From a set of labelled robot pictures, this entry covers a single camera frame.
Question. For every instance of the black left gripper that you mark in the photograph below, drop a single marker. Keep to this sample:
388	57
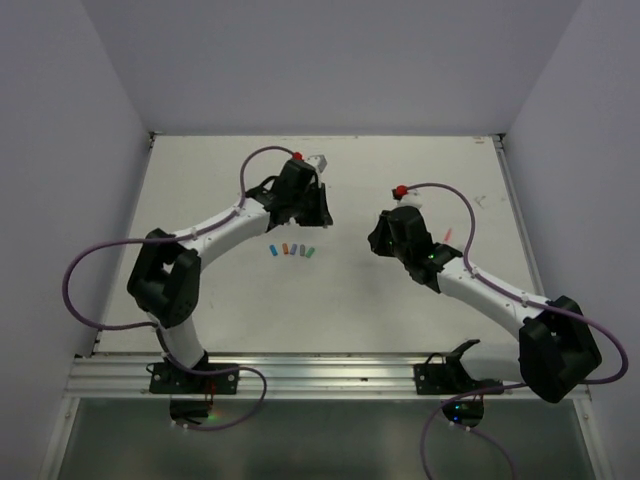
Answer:
320	215

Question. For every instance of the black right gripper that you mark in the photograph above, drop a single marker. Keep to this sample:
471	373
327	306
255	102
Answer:
377	235

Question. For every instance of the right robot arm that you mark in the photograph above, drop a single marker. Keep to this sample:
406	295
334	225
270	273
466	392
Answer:
554	351

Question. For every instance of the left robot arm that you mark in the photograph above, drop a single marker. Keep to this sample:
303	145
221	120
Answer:
165	280

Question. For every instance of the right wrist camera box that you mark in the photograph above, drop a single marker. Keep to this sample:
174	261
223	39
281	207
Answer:
404	196

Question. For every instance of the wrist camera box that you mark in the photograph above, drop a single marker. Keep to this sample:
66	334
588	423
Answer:
404	196
318	162

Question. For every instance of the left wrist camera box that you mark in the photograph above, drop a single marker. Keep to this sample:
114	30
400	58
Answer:
318	162

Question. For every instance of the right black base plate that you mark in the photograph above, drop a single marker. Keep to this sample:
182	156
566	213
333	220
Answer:
444	374

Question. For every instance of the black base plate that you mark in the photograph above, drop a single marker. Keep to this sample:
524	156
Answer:
444	374
166	379

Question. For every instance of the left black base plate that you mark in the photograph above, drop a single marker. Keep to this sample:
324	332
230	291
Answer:
166	379

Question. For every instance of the aluminium front rail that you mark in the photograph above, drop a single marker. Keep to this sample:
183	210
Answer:
289	377

